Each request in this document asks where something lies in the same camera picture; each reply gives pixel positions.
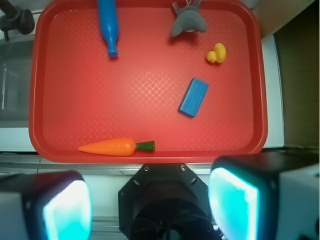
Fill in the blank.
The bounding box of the blue plastic bottle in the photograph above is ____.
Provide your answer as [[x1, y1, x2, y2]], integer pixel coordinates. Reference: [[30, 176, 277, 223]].
[[97, 0, 119, 58]]

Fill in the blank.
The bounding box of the steel sink basin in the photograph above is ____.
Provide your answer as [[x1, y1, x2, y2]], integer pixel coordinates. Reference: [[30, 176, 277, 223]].
[[0, 40, 34, 128]]

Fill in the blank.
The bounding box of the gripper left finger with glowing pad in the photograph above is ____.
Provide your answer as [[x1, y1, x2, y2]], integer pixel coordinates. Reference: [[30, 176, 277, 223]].
[[0, 170, 93, 240]]

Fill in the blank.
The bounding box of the red plastic tray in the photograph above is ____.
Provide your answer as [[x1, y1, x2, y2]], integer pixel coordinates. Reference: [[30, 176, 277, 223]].
[[29, 0, 268, 164]]

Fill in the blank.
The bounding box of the yellow rubber duck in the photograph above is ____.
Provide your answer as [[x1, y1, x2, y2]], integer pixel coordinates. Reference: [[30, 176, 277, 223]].
[[206, 42, 227, 64]]

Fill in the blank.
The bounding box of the dark metal faucet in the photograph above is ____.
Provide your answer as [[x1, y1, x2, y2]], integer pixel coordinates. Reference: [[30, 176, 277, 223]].
[[0, 0, 35, 42]]

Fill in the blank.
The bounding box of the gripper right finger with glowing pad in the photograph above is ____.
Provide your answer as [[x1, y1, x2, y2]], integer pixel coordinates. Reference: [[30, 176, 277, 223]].
[[208, 151, 320, 240]]

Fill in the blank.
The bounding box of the grey plush toy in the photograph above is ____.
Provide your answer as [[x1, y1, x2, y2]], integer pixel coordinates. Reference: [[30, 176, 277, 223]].
[[169, 0, 208, 37]]

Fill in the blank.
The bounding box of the blue rectangular block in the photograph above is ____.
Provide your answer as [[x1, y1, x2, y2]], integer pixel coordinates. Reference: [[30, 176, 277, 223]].
[[178, 78, 209, 118]]

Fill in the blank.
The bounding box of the orange toy carrot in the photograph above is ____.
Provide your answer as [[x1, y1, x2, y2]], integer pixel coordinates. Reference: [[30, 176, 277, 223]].
[[78, 138, 155, 157]]

